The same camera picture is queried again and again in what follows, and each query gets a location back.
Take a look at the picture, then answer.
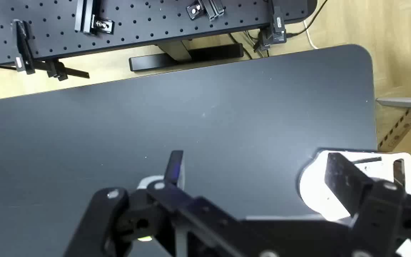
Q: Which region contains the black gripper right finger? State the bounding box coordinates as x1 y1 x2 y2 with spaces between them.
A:
326 152 411 257

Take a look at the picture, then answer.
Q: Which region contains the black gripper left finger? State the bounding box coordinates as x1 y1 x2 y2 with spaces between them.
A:
63 149 246 257

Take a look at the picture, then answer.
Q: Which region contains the grey flat bar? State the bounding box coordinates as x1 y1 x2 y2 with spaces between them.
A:
376 96 411 113

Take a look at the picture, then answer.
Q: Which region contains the black perforated breadboard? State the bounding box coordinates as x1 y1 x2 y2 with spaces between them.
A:
0 0 319 66

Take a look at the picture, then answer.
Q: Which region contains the black floor cable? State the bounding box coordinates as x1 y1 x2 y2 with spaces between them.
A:
284 0 332 39

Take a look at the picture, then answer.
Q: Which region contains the black aluminium bracket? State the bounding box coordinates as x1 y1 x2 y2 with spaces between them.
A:
185 0 227 22
73 0 117 36

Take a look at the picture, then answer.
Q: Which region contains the black clamp with cable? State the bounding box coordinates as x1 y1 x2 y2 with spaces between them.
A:
254 0 289 55

